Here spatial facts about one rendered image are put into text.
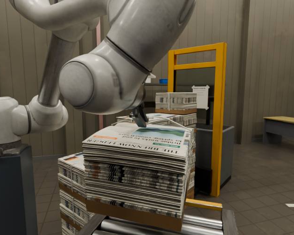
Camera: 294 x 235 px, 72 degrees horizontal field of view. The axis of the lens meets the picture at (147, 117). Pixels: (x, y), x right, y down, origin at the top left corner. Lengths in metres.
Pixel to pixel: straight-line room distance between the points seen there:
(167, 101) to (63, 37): 1.50
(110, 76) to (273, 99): 5.98
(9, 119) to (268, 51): 5.72
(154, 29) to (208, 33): 4.73
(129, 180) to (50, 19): 0.47
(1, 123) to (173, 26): 0.95
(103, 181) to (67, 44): 0.59
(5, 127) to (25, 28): 3.35
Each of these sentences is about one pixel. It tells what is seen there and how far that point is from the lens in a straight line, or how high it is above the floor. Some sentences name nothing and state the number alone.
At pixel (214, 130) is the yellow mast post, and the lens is 2.56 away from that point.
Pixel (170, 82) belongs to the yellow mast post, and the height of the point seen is 1.43.
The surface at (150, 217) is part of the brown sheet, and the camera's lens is 0.61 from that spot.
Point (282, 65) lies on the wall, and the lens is 6.40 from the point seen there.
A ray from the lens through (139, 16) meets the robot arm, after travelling 0.35.
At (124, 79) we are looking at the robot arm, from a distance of 0.34.
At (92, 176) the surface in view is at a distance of 0.62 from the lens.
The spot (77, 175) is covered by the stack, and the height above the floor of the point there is 0.77.
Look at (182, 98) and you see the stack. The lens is 2.10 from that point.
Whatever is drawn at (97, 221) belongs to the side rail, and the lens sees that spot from 0.90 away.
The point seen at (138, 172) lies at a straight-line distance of 0.55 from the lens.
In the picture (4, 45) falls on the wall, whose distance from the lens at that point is 4.40.
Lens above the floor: 1.30
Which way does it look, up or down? 7 degrees down
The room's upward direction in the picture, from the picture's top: straight up
